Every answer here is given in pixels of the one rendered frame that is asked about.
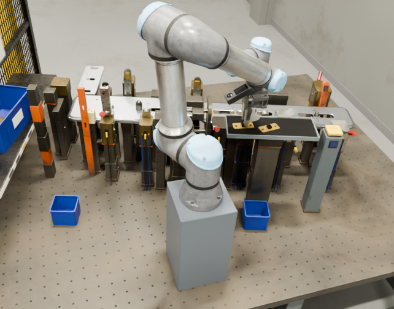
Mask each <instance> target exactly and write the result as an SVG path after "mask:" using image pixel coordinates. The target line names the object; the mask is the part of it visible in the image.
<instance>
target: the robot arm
mask: <svg viewBox="0 0 394 309"><path fill-rule="evenodd" d="M137 32H138V34H139V35H140V37H141V38H142V39H143V40H146V42H147V50H148V54H149V57H150V58H151V59H152V60H154V62H155V71H156V80H157V86H158V95H159V101H160V110H161V119H160V120H159V122H158V123H157V125H156V126H155V127H156V129H154V131H153V140H154V142H155V145H156V146H157V147H158V148H159V149H160V150H161V151H162V152H163V153H166V154H167V155H168V156H169V157H171V158H172V159H173V160H175V161H176V162H177V163H178V164H180V165H181V166H182V167H183V168H185V170H186V175H185V180H184V182H183V184H182V186H181V188H180V200H181V202H182V203H183V205H184V206H186V207H187V208H188V209H190V210H193V211H196V212H209V211H212V210H215V209H216V208H217V207H218V206H219V205H220V204H221V203H222V200H223V190H222V186H221V184H220V172H221V167H222V161H223V150H222V146H221V144H220V142H219V141H218V140H217V139H215V138H214V137H212V136H210V135H207V136H205V135H204V134H195V133H194V132H193V122H192V120H191V118H190V117H189V116H188V115H187V98H186V89H185V72H184V63H183V61H186V62H188V63H192V64H196V65H199V66H202V67H205V68H208V69H220V70H222V71H225V72H226V73H227V74H228V75H229V76H230V77H239V78H242V79H244V80H246V83H245V84H243V85H241V86H239V87H237V88H236V89H234V90H232V91H230V92H229V93H226V94H225V95H224V97H225V99H226V101H227V103H228V104H229V105H231V104H233V103H234V102H236V101H238V100H240V99H242V121H243V123H244V126H245V127H247V126H248V124H249V123H250V122H253V121H256V120H259V119H260V116H259V115H257V114H255V113H256V112H257V110H256V109H254V108H261V109H266V108H267V105H268V99H269V96H268V91H271V92H273V93H278V92H280V91H281V90H282V89H283V88H284V86H285V84H286V82H287V75H286V73H285V72H282V71H281V70H280V69H277V68H275V67H273V66H271V65H269V58H270V54H271V45H272V43H271V41H270V40H269V39H267V38H265V37H254V38H253V39H252V40H251V43H250V47H249V48H246V49H245V50H240V49H239V48H237V47H235V46H233V45H231V44H229V42H228V40H227V39H226V38H225V37H224V36H222V35H220V34H219V33H217V32H216V31H214V30H213V29H211V28H210V27H208V25H206V24H205V23H203V22H202V21H201V20H199V19H197V18H196V17H194V16H191V15H189V14H187V13H185V12H183V11H181V10H179V9H177V8H175V7H173V6H172V5H170V4H166V3H164V2H153V3H151V4H149V5H148V6H147V7H146V8H145V9H144V10H143V11H142V13H141V14H140V16H139V18H138V21H137ZM266 101H267V102H266Z"/></svg>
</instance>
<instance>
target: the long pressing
mask: <svg viewBox="0 0 394 309"><path fill-rule="evenodd" d="M96 99H97V100H96ZM138 100H140V101H141V102H142V110H141V111H137V110H136V101H138ZM86 101H87V108H88V109H95V113H96V122H100V119H101V117H100V116H99V113H100V112H101V111H102V103H101V95H86ZM110 103H111V107H112V105H114V109H112V110H114V117H115V123H135V124H139V119H140V116H141V115H142V111H143V109H160V101H159V98H158V97H136V96H110ZM212 107H213V111H230V112H234V114H233V115H238V114H237V112H241V111H242V104H241V103H233V104H231V105H229V104H228V103H224V102H212ZM276 108H284V109H293V111H294V114H295V117H300V116H299V115H298V114H311V115H313V117H303V118H313V120H314V123H315V126H316V128H317V129H323V128H325V125H330V122H331V120H345V121H346V123H347V125H348V127H349V129H350V130H351V129H354V128H355V123H354V121H353V119H352V117H351V115H350V113H349V111H348V110H347V109H345V108H343V107H323V106H306V105H274V104H268V105H267V108H266V109H261V108H254V109H256V110H257V112H256V113H255V114H257V113H258V112H262V111H264V110H267V111H268V112H269V113H272V116H274V115H275V111H276ZM316 111H318V112H319V116H320V115H333V118H321V117H319V116H314V115H315V112H316ZM225 115H232V114H214V116H225ZM257 115H258V114H257ZM68 119H69V120H70V121H82V120H81V116H80V107H79V99H78V96H76V97H75V98H74V100H73V102H72V105H71V108H70V110H69V113H68Z"/></svg>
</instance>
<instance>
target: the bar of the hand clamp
mask: <svg viewBox="0 0 394 309"><path fill-rule="evenodd" d="M99 90H100V95H101V103H102V110H103V112H106V111H107V112H109V114H110V117H112V107H111V103H110V93H109V84H108V83H107V82H103V83H102V85H100V87H99Z"/></svg>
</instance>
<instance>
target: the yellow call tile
mask: <svg viewBox="0 0 394 309"><path fill-rule="evenodd" d="M325 129H326V131H327V134H328V135H336V136H342V135H343V133H342V131H341V128H340V126H338V125H325Z"/></svg>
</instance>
